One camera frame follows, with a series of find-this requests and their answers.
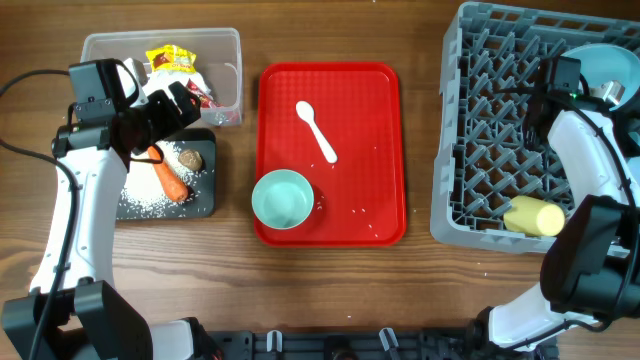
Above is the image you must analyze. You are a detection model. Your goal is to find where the white napkin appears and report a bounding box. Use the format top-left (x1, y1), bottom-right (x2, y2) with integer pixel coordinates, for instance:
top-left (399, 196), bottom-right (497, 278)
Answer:
top-left (142, 70), bottom-right (213, 100)

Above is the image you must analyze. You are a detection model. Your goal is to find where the brown food ball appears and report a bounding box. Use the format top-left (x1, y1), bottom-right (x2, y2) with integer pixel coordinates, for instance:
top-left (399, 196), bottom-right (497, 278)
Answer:
top-left (178, 149), bottom-right (203, 172)

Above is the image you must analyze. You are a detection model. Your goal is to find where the red yellow snack wrapper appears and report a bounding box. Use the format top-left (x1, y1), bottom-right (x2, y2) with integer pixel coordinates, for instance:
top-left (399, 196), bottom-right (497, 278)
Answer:
top-left (145, 44), bottom-right (197, 74)

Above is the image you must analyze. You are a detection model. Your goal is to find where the orange carrot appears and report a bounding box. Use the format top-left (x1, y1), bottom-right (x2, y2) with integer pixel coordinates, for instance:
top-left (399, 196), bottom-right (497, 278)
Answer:
top-left (147, 146), bottom-right (189, 203)

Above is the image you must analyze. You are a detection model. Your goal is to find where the white rice pile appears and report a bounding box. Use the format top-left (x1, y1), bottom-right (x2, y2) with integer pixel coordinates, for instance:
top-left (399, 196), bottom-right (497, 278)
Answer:
top-left (116, 141), bottom-right (200, 220)

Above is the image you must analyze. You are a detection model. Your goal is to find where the green bowl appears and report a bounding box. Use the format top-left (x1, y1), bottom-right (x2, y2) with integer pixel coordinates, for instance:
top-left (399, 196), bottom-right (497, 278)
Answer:
top-left (251, 169), bottom-right (315, 230)

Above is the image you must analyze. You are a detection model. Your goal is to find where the yellow plastic cup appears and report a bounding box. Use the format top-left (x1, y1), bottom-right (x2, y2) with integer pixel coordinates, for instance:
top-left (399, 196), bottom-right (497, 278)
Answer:
top-left (503, 195), bottom-right (566, 236)

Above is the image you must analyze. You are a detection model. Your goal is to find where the large light blue plate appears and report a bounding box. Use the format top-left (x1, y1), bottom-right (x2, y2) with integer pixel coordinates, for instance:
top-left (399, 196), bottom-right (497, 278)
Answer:
top-left (563, 43), bottom-right (639, 110)

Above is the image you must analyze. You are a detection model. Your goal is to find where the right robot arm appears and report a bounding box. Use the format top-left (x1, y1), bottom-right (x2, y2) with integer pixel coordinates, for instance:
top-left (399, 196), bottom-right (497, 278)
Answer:
top-left (464, 56), bottom-right (639, 357)

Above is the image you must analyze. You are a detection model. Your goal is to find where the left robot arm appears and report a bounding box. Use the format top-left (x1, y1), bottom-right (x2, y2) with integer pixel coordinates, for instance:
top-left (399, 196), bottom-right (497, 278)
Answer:
top-left (1, 59), bottom-right (219, 359)

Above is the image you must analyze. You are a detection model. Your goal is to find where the grey dishwasher rack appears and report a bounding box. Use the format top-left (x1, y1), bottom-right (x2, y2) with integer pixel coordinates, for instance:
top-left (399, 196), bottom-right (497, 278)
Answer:
top-left (430, 2), bottom-right (639, 254)

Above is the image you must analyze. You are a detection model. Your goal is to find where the clear plastic bin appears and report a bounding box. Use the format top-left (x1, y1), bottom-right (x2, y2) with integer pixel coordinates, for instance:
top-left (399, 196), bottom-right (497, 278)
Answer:
top-left (80, 27), bottom-right (243, 128)

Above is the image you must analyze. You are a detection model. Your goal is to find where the black plastic tray bin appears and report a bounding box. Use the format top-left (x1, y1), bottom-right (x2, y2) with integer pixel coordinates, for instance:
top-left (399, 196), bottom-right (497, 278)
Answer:
top-left (114, 128), bottom-right (217, 221)

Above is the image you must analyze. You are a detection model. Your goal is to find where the white plastic spoon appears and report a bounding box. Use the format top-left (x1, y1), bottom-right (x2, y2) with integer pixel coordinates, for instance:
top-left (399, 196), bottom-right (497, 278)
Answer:
top-left (295, 101), bottom-right (338, 164)

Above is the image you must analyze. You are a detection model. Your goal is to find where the red serving tray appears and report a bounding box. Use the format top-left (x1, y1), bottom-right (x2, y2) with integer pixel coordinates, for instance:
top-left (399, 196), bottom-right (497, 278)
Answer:
top-left (254, 62), bottom-right (407, 248)

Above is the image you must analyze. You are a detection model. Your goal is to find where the left black cable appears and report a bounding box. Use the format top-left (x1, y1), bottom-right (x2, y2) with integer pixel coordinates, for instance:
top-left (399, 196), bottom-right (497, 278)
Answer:
top-left (0, 68), bottom-right (81, 360)

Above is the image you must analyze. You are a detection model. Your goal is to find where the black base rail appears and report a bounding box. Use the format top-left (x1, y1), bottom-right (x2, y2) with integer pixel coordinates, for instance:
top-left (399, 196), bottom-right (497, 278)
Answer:
top-left (209, 328), bottom-right (560, 360)

